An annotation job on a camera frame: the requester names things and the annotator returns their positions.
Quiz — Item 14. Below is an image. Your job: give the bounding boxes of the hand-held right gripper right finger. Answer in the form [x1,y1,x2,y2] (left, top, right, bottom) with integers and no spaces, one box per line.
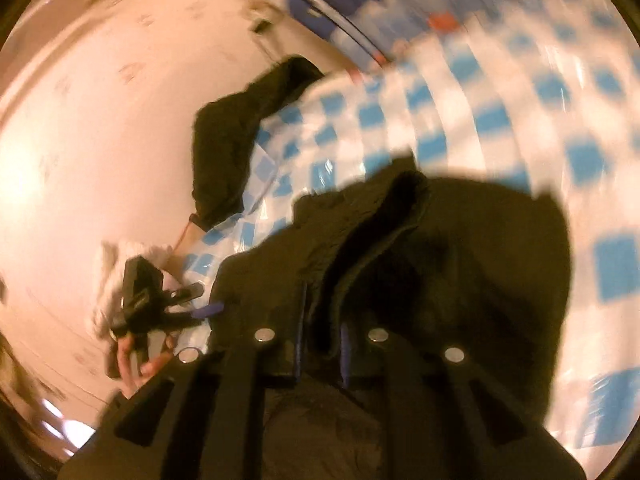
[339,320,587,480]

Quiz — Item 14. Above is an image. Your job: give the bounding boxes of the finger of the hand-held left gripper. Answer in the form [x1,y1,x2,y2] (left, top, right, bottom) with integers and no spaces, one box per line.
[162,301,224,332]
[162,282,206,304]

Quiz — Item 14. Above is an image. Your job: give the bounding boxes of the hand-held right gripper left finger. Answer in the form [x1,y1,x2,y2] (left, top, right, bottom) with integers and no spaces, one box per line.
[60,282,309,480]

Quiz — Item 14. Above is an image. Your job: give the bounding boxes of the black puffer jacket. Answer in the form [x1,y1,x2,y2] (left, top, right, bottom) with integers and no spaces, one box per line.
[207,157,589,480]

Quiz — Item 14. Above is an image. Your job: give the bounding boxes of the person's left hand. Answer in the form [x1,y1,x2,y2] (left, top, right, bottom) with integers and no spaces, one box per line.
[115,332,179,402]

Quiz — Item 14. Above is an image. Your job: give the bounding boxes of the dark hooded coat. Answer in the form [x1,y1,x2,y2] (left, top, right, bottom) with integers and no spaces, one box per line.
[192,55,326,234]

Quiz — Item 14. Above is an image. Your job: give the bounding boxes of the blue white checkered plastic sheet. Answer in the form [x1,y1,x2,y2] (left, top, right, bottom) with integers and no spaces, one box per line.
[180,0,640,467]

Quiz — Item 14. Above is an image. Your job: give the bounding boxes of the red cord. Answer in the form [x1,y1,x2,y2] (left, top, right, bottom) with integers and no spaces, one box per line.
[171,212,202,257]

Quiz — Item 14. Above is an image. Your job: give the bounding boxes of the wall outlet with charger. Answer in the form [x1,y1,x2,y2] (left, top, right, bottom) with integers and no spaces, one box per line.
[249,2,282,37]

